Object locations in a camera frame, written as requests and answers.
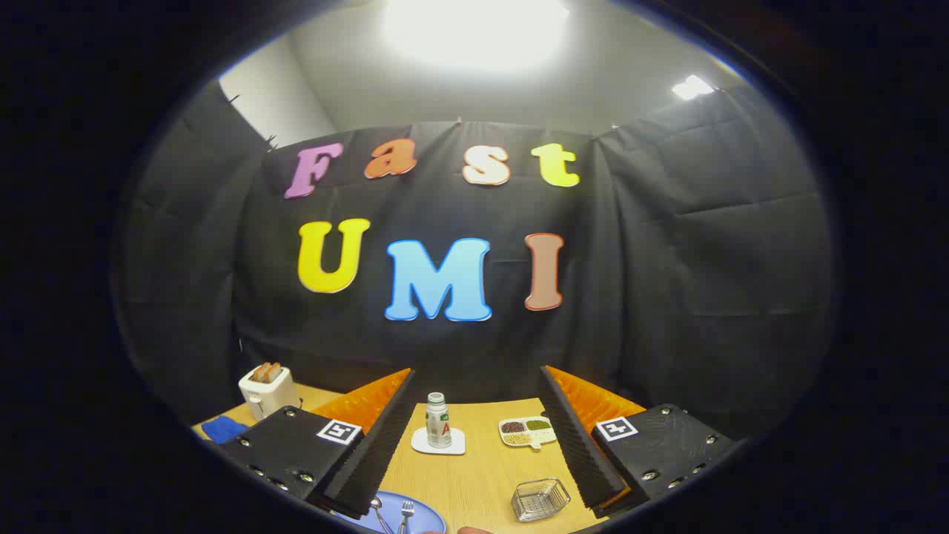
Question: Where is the white divided dish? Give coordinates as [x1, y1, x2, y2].
[498, 416, 558, 451]

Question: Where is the large ceiling light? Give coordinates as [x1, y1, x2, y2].
[382, 0, 572, 71]

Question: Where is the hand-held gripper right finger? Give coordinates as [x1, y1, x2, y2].
[538, 365, 735, 520]

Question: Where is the white bottle green cap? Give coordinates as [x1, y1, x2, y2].
[425, 392, 453, 449]

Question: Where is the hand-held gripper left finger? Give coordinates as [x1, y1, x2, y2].
[220, 367, 416, 520]

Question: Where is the blue round plate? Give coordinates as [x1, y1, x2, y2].
[334, 491, 447, 534]

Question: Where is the blue folded cloth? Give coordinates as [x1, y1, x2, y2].
[201, 416, 251, 444]

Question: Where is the white toaster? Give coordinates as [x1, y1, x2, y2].
[238, 363, 301, 422]

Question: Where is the white square coaster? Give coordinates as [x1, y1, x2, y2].
[411, 426, 466, 455]

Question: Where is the metal wire basket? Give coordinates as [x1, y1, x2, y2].
[511, 478, 572, 523]

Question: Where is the small ceiling light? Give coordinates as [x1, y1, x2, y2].
[671, 74, 716, 101]

